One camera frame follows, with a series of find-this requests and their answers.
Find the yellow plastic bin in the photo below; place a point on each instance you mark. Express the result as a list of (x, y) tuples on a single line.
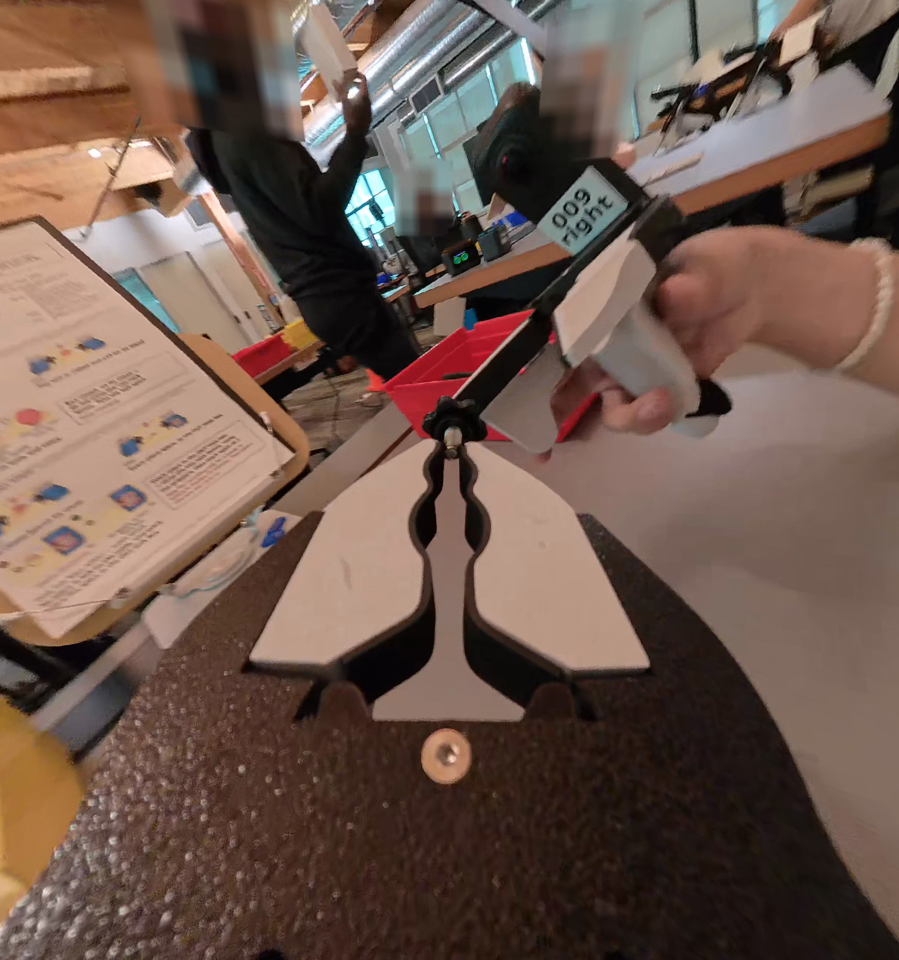
[(15, 795)]

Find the red plastic bin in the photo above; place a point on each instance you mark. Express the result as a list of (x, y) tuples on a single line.
[(262, 356), (435, 375)]

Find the small blue plastic piece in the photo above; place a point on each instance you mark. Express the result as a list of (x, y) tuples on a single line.
[(271, 531)]

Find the stack of yellow bins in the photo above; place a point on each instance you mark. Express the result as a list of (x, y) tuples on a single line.
[(300, 335)]

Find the silver ventilation duct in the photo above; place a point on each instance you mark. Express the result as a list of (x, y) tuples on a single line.
[(405, 53)]

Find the small black display device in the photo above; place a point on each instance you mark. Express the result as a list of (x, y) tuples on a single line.
[(462, 257)]

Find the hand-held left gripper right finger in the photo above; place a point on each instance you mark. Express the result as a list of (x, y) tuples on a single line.
[(555, 593)]

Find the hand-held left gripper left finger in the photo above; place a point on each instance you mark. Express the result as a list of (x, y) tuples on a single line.
[(345, 593)]

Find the person's right hand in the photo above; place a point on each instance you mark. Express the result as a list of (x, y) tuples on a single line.
[(750, 300)]

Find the black knob bolt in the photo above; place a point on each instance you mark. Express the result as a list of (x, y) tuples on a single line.
[(450, 425)]

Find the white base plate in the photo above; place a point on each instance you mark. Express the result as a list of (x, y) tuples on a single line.
[(195, 600)]

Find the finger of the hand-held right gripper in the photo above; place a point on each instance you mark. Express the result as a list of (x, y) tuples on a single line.
[(600, 300)]

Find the printed instruction sheet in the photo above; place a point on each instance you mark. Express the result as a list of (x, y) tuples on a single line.
[(90, 450)]

